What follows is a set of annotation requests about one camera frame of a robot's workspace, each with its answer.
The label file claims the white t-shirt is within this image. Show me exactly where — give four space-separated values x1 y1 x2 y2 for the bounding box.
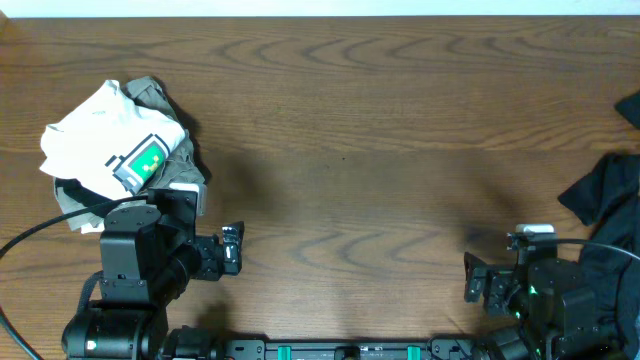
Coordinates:
40 80 185 199

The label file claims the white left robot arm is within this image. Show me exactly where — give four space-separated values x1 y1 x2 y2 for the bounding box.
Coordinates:
62 205 245 359

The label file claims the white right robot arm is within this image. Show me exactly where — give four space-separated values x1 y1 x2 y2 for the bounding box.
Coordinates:
464 250 627 360

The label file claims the grey-green folded garment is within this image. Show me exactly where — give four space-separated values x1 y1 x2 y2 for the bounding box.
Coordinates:
58 76 205 214

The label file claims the white folded garment under pile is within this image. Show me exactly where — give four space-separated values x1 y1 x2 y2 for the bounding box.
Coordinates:
80 222 105 234

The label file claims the black cloth pile at right edge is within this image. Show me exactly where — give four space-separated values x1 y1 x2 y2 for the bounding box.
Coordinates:
558 154 639 359

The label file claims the black folded garment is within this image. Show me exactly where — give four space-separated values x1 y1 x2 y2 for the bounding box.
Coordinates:
54 178 109 207

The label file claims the dark object at right edge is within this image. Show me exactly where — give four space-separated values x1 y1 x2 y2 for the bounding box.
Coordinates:
614 92 640 129

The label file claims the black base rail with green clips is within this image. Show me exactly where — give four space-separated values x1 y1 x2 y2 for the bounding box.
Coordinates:
157 338 474 360

